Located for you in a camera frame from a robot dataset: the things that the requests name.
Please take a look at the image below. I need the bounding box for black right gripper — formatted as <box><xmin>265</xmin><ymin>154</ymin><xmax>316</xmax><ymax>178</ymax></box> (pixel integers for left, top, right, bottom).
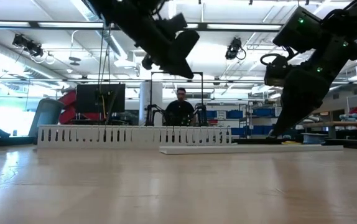
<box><xmin>271</xmin><ymin>67</ymin><xmax>332</xmax><ymax>137</ymax></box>

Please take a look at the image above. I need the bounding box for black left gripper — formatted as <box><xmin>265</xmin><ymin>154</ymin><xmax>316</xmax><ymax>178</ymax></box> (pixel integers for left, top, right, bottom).
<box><xmin>125</xmin><ymin>21</ymin><xmax>200</xmax><ymax>79</ymax></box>

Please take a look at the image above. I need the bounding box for white raceway cover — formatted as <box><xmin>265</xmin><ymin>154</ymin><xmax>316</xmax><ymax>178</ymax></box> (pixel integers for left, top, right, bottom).
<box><xmin>159</xmin><ymin>144</ymin><xmax>344</xmax><ymax>156</ymax></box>

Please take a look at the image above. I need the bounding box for white slotted cable raceway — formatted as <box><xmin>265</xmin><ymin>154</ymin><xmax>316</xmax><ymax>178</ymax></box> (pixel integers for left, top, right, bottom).
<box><xmin>37</xmin><ymin>124</ymin><xmax>233</xmax><ymax>149</ymax></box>

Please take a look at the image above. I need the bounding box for grey foam roll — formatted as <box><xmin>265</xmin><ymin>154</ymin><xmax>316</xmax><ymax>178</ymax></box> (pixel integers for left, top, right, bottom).
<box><xmin>302</xmin><ymin>114</ymin><xmax>322</xmax><ymax>124</ymax></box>
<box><xmin>339</xmin><ymin>113</ymin><xmax>357</xmax><ymax>123</ymax></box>

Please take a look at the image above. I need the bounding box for blue round tub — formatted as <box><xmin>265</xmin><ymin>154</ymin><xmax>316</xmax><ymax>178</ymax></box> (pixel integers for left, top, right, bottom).
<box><xmin>302</xmin><ymin>133</ymin><xmax>328</xmax><ymax>146</ymax></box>

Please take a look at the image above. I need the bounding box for metal shelving rack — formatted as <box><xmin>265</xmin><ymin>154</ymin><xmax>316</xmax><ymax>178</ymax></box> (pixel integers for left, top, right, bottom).
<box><xmin>205</xmin><ymin>101</ymin><xmax>284</xmax><ymax>138</ymax></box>

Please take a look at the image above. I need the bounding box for person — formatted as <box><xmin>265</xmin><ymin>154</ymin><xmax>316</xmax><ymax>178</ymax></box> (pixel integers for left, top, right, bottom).
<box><xmin>164</xmin><ymin>87</ymin><xmax>197</xmax><ymax>127</ymax></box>

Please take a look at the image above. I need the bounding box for wooden workbench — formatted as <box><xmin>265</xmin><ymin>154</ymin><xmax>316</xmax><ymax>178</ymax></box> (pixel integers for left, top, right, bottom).
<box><xmin>299</xmin><ymin>120</ymin><xmax>357</xmax><ymax>140</ymax></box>

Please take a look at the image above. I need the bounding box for black monitor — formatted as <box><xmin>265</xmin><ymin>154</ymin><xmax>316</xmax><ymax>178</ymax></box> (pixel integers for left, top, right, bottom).
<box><xmin>76</xmin><ymin>83</ymin><xmax>126</xmax><ymax>114</ymax></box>

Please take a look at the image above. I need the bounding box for red machine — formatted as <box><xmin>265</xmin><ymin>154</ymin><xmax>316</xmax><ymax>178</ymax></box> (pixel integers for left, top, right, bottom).
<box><xmin>58</xmin><ymin>90</ymin><xmax>101</xmax><ymax>122</ymax></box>

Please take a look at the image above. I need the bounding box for office chair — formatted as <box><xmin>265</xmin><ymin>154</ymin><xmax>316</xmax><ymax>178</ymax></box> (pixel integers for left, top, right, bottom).
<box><xmin>28</xmin><ymin>98</ymin><xmax>65</xmax><ymax>138</ymax></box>

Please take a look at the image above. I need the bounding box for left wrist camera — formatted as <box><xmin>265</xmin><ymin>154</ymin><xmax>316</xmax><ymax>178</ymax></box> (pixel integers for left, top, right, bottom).
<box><xmin>162</xmin><ymin>12</ymin><xmax>188</xmax><ymax>34</ymax></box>

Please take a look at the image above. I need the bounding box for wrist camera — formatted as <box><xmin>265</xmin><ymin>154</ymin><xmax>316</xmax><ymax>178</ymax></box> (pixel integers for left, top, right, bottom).
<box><xmin>162</xmin><ymin>12</ymin><xmax>188</xmax><ymax>34</ymax></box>
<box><xmin>264</xmin><ymin>53</ymin><xmax>292</xmax><ymax>87</ymax></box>

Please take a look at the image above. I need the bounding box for black gantry frame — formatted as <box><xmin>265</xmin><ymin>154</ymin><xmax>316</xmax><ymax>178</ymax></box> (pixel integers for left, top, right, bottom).
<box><xmin>149</xmin><ymin>71</ymin><xmax>204</xmax><ymax>125</ymax></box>

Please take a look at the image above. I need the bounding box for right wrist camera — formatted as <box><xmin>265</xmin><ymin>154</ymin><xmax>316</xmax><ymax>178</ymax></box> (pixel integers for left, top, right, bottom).
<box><xmin>264</xmin><ymin>53</ymin><xmax>292</xmax><ymax>87</ymax></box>

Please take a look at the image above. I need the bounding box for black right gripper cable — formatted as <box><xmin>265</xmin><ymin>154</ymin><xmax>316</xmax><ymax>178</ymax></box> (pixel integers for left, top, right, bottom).
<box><xmin>259</xmin><ymin>46</ymin><xmax>296</xmax><ymax>67</ymax></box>

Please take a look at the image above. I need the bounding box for yellow hanging cable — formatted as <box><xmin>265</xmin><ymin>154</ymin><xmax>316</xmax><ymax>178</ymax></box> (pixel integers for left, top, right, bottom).
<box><xmin>101</xmin><ymin>93</ymin><xmax>107</xmax><ymax>121</ymax></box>

